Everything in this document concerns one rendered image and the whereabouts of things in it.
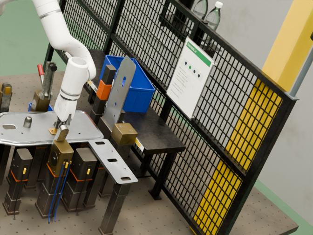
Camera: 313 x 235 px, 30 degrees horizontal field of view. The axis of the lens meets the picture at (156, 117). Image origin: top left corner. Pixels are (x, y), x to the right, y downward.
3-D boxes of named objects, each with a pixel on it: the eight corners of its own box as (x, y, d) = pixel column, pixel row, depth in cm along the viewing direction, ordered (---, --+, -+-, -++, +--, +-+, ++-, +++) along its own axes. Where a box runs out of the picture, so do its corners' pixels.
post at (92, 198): (85, 208, 258) (102, 156, 245) (80, 201, 262) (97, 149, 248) (94, 207, 261) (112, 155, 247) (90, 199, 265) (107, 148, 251)
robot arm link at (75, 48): (60, 13, 244) (87, 81, 247) (34, 19, 231) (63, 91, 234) (75, 6, 239) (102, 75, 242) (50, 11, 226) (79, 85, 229)
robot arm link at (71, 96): (57, 82, 238) (55, 89, 240) (65, 94, 233) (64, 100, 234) (75, 83, 243) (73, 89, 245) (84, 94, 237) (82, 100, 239)
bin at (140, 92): (116, 110, 272) (124, 87, 266) (98, 77, 295) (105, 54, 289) (147, 113, 280) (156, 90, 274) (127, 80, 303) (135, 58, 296)
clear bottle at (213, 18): (202, 45, 264) (218, 5, 255) (194, 39, 269) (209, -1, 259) (213, 46, 268) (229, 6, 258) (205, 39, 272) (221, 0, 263)
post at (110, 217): (102, 237, 246) (121, 184, 233) (97, 229, 250) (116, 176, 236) (112, 235, 249) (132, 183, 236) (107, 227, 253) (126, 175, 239)
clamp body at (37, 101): (22, 162, 272) (38, 98, 256) (15, 149, 279) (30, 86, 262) (36, 161, 276) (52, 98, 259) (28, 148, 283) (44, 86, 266)
